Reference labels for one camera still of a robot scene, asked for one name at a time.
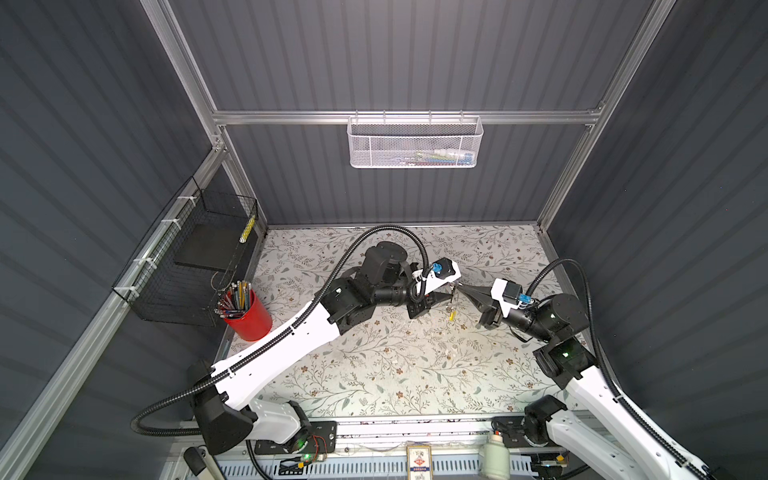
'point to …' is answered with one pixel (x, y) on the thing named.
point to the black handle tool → (199, 458)
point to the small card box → (419, 461)
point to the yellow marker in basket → (247, 229)
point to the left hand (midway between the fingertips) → (448, 284)
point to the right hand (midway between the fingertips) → (465, 288)
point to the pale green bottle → (494, 459)
